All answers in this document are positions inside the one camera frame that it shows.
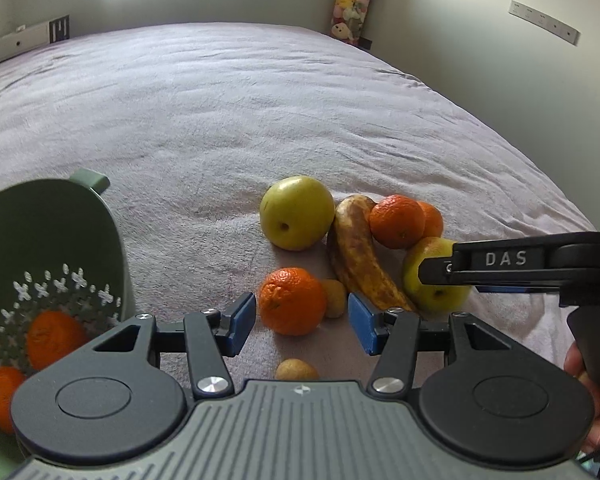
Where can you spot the hanging plush toy stack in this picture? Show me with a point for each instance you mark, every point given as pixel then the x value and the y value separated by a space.
pixel 352 5

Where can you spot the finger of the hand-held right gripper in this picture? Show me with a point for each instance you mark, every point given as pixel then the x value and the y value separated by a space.
pixel 436 270

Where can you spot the black patterned object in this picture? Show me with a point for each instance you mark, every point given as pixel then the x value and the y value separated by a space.
pixel 60 28

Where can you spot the small tan round fruit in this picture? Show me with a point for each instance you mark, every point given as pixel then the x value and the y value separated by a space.
pixel 336 300
pixel 296 371

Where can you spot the white box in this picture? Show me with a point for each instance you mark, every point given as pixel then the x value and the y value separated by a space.
pixel 20 42

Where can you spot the white wall socket strip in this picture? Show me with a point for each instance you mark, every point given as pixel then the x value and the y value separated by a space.
pixel 545 22

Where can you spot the green apple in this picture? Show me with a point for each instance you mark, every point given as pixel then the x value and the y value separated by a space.
pixel 432 296
pixel 296 212

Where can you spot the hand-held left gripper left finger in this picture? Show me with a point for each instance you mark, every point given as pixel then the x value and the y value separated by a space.
pixel 242 322

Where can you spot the orange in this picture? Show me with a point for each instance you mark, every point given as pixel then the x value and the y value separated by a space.
pixel 434 220
pixel 55 340
pixel 0 397
pixel 292 301
pixel 397 221

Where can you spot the green plastic colander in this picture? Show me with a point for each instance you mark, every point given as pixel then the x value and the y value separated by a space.
pixel 55 225

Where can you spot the brown spotted banana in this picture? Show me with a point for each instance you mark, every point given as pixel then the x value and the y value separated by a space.
pixel 352 255

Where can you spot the person's right hand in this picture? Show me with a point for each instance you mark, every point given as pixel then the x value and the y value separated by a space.
pixel 575 365

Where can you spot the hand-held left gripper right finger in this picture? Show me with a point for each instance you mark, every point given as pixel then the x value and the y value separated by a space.
pixel 362 322

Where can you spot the pale pink blanket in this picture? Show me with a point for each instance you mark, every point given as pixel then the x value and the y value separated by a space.
pixel 230 110

